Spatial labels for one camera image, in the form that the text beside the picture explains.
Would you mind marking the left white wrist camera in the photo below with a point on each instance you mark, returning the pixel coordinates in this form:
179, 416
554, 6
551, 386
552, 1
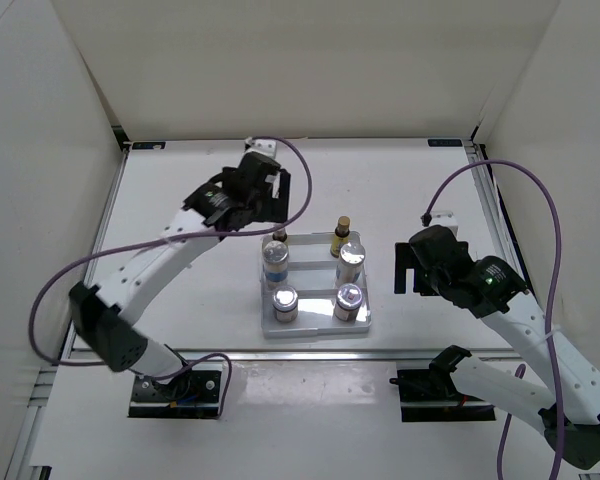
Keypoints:
265, 147

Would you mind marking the right blue corner label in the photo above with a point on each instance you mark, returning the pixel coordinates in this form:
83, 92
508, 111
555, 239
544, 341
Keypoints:
444, 143

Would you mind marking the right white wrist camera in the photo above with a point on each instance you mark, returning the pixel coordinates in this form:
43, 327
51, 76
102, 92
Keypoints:
445, 218

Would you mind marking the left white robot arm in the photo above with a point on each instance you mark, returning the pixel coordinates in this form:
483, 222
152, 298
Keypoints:
104, 314

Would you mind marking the small yellow-label bottle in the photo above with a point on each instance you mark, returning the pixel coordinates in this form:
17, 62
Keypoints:
280, 235
340, 236

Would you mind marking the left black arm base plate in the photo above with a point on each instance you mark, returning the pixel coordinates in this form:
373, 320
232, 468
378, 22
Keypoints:
196, 396

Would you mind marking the aluminium rail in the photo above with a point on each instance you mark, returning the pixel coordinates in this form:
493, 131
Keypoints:
319, 355
490, 198

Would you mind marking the aluminium front rail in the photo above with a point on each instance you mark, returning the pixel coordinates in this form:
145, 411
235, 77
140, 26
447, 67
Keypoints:
319, 355

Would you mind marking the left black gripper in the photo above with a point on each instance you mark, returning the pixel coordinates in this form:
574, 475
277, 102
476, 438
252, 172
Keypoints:
274, 210

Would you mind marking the tall silver-lid jar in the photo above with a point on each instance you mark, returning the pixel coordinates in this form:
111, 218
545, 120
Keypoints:
275, 256
350, 263

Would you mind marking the left blue corner label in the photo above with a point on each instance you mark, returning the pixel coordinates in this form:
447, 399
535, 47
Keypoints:
148, 146

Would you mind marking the blue corner label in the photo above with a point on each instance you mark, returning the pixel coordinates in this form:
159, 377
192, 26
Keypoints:
148, 146
444, 143

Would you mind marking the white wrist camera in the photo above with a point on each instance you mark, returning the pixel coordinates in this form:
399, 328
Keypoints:
445, 218
265, 147

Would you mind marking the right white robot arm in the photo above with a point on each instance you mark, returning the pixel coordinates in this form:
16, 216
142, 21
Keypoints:
565, 407

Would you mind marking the short white-lid spice jar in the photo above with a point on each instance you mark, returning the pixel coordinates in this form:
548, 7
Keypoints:
348, 302
285, 301

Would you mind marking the white tiered organizer tray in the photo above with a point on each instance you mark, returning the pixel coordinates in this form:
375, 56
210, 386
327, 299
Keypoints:
311, 272

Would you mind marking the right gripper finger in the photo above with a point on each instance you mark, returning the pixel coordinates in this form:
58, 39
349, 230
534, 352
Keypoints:
405, 263
422, 284

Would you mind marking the aluminium right rail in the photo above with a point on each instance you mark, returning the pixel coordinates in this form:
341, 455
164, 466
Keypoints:
490, 198

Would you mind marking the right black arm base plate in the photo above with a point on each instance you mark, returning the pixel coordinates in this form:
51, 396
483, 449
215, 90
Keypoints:
421, 401

